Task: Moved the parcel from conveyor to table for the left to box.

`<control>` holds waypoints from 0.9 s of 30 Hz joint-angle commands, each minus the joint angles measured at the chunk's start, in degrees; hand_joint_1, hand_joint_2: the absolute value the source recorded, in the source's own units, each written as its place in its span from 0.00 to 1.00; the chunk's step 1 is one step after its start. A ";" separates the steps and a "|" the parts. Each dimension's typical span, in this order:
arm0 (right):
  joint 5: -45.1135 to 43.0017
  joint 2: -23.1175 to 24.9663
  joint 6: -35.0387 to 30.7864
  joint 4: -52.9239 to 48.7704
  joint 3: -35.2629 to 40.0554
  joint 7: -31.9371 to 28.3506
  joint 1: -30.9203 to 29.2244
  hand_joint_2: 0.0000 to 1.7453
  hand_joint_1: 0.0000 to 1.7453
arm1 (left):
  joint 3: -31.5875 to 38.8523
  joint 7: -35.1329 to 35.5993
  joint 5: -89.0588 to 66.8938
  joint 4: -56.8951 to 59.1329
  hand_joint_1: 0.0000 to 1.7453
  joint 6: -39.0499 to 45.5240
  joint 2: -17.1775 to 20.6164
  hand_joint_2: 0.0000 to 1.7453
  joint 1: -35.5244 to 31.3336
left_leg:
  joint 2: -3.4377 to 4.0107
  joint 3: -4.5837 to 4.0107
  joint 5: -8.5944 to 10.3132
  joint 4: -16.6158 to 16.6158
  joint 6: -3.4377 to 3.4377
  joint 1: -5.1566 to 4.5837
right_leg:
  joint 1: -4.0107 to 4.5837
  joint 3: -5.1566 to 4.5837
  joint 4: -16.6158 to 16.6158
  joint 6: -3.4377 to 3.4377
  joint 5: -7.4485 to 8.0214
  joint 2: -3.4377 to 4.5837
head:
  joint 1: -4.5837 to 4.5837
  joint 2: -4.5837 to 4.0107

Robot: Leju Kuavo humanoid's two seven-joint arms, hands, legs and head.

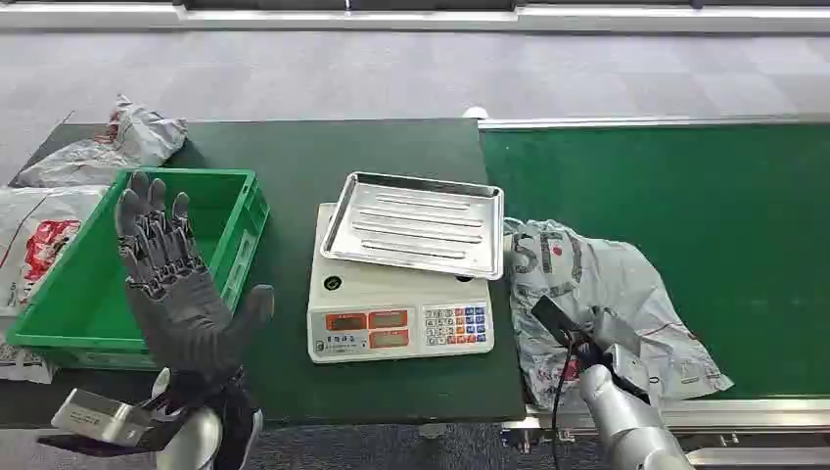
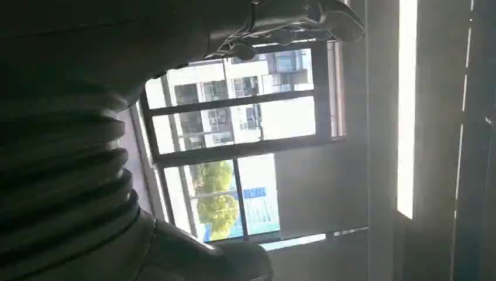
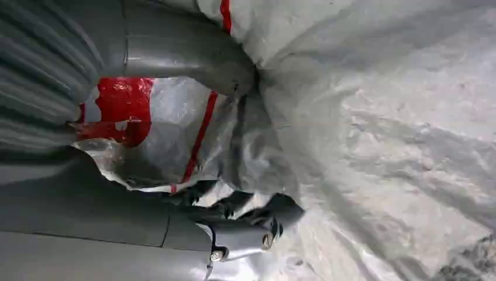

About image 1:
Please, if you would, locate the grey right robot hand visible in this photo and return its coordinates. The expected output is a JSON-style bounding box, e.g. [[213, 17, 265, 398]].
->
[[530, 295, 643, 371]]

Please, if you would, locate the green plastic crate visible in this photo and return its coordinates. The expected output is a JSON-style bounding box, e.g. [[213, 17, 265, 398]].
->
[[5, 167, 271, 372]]

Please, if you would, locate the steel scale tray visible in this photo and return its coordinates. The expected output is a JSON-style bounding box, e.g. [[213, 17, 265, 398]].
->
[[320, 170, 506, 282]]

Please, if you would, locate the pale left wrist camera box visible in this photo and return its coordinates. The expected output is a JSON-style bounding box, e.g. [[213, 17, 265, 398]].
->
[[50, 388, 156, 448]]

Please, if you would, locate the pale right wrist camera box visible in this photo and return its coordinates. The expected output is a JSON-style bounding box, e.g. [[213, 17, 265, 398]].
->
[[603, 344, 652, 399]]

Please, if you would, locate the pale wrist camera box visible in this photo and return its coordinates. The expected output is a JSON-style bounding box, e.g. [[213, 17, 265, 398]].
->
[[603, 344, 652, 399], [50, 388, 156, 448]]

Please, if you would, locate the green conveyor belt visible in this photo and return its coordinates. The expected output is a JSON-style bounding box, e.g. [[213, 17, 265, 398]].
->
[[478, 115, 830, 433]]

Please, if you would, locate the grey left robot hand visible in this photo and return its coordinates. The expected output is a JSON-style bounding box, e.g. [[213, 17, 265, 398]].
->
[[115, 170, 276, 393]]

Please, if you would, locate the white parcel bag black print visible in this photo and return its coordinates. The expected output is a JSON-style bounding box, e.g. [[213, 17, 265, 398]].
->
[[0, 316, 59, 385]]

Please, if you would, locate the grey printed parcel bag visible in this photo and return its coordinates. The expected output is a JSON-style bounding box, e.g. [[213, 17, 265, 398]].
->
[[503, 216, 735, 414]]

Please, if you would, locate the white electronic weighing scale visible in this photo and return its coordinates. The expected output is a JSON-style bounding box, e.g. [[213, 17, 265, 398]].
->
[[305, 202, 496, 365]]

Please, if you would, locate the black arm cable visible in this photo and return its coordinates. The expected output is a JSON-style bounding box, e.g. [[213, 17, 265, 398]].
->
[[550, 340, 577, 470]]

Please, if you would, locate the crumpled grey parcel bag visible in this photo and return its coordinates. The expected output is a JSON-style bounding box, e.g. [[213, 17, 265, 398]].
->
[[15, 95, 189, 190]]

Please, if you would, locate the white parcel bag red print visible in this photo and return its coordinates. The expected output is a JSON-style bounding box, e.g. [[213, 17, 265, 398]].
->
[[0, 186, 110, 319]]

